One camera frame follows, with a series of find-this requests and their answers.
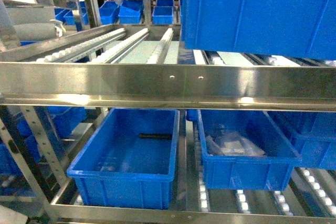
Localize blue bin lower middle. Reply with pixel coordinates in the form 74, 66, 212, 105
197, 110, 302, 191

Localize steel shelf front rail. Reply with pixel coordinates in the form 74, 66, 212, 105
1, 62, 335, 112

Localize blue bin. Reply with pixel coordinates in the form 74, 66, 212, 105
67, 108, 180, 210
268, 111, 335, 170
197, 110, 302, 191

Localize blue bin lower right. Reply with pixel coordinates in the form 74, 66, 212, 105
268, 111, 335, 170

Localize blue bin lower left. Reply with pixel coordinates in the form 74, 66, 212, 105
67, 108, 180, 210

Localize clear plastic bags in bin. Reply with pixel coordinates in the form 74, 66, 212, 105
205, 131, 266, 157

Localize large blue plastic crate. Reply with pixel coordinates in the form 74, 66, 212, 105
182, 0, 335, 60

